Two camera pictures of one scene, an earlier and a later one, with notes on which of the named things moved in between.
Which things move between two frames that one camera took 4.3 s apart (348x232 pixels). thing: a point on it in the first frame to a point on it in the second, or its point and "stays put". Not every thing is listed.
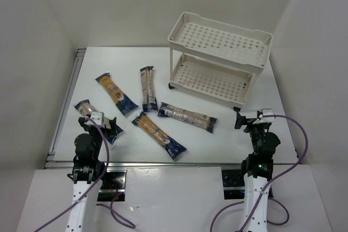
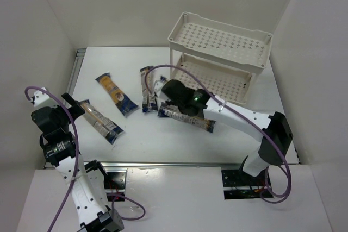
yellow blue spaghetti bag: x=125 y=105 stays put
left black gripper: x=100 y=126 to x=72 y=104
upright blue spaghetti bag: x=149 y=102 stays put
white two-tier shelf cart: x=216 y=61 stays put
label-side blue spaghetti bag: x=198 y=120 stays put
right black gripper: x=250 y=122 to x=168 y=89
